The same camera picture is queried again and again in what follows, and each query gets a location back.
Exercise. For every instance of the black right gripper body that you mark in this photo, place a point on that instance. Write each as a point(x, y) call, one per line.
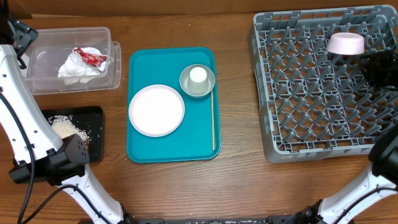
point(387, 70)

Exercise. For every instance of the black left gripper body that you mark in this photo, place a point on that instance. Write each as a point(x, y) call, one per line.
point(25, 36)

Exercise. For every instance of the small white plate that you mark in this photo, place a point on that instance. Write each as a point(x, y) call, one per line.
point(345, 43)

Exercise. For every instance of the white napkin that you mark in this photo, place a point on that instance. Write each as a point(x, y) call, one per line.
point(92, 51)

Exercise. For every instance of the red snack wrapper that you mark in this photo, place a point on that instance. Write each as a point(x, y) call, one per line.
point(95, 61)

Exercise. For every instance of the pile of white rice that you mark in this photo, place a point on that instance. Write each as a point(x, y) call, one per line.
point(64, 127)

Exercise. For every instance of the large white plate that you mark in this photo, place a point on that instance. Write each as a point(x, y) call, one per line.
point(156, 110)

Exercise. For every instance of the grey bowl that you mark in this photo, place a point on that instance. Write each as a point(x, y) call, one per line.
point(184, 79)

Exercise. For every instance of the white paper cup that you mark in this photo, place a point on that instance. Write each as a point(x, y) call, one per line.
point(197, 80)

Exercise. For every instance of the white tissue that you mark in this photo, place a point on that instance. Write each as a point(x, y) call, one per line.
point(75, 67)

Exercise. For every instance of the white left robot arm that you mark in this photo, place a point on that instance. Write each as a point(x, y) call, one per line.
point(40, 154)

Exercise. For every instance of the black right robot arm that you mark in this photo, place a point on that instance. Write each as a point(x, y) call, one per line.
point(379, 179)

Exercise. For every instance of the clear plastic bin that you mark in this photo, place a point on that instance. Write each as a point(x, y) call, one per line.
point(50, 50)

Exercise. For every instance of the grey dish rack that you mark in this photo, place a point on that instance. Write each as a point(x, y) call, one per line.
point(314, 104)

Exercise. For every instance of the black tray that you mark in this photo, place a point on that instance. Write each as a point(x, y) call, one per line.
point(89, 120)

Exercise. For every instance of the wooden chopstick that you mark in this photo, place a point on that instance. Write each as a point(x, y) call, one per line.
point(212, 121)

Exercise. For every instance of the teal serving tray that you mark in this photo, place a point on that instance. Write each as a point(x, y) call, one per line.
point(192, 140)

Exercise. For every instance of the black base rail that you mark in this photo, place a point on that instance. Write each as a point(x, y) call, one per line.
point(275, 219)

